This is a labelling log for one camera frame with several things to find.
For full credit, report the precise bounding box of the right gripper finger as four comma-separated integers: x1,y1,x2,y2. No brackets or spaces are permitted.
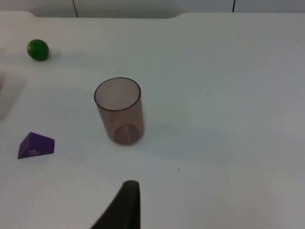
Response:
90,180,141,229

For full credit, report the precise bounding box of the purple triangular block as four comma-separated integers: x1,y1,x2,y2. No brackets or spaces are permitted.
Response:
17,132,56,160

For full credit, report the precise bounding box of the clear cup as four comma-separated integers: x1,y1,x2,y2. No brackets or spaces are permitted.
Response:
93,77,145,146

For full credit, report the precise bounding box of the green ball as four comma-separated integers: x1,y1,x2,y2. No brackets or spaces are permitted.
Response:
26,39,50,62

